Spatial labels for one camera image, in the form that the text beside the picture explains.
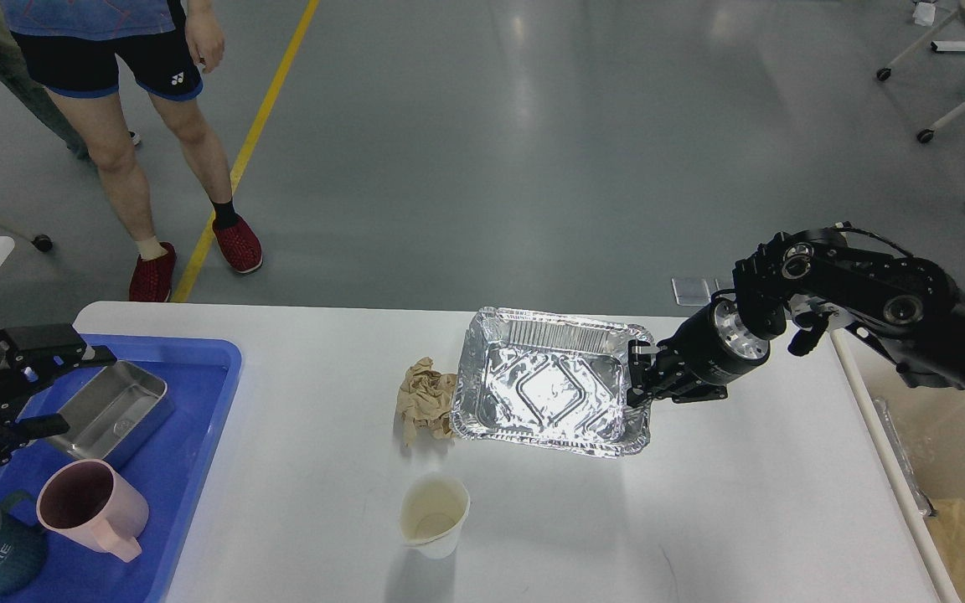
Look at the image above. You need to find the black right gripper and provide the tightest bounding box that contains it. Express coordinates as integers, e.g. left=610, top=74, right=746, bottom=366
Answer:
left=627, top=299, right=771, bottom=409

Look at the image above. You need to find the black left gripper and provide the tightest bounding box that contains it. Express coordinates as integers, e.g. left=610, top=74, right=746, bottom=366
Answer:
left=0, top=324, right=117, bottom=466

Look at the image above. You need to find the aluminium foil tray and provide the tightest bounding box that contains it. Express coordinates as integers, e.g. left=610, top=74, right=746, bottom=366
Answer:
left=451, top=307, right=651, bottom=457

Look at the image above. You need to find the square stainless steel tray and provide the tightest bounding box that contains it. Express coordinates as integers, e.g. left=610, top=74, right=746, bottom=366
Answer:
left=49, top=360, right=176, bottom=469

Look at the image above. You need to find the pink mug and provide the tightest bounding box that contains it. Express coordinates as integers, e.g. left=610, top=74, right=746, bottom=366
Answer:
left=37, top=459, right=150, bottom=564

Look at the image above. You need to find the white paper cup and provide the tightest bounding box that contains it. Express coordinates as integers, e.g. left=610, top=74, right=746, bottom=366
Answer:
left=399, top=472, right=471, bottom=560

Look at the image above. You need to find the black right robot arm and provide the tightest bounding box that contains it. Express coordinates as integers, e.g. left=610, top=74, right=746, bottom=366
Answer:
left=627, top=222, right=965, bottom=409

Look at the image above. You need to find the clear floor plate left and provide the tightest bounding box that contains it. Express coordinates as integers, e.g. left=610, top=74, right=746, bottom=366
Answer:
left=671, top=277, right=713, bottom=307

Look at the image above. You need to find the clear floor plate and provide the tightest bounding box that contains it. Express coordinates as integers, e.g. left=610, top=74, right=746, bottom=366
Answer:
left=714, top=278, right=735, bottom=295
left=671, top=277, right=713, bottom=307

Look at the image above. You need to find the clear floor plate right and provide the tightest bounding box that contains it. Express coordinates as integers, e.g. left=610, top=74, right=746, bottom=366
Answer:
left=714, top=278, right=735, bottom=295

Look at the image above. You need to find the beige plastic bin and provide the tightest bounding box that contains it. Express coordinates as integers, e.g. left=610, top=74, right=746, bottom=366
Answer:
left=831, top=331, right=965, bottom=602

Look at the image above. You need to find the foil tray in bin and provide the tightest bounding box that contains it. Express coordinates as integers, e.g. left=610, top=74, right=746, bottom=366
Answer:
left=872, top=397, right=937, bottom=518

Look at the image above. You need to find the person in black shorts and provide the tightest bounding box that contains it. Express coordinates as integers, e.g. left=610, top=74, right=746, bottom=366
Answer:
left=1, top=0, right=264, bottom=303

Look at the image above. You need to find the person in khaki trousers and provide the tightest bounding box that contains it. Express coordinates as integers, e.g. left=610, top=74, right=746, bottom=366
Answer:
left=0, top=7, right=92, bottom=163

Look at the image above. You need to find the white chair base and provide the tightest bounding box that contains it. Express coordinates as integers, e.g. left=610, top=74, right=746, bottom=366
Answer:
left=876, top=0, right=965, bottom=207

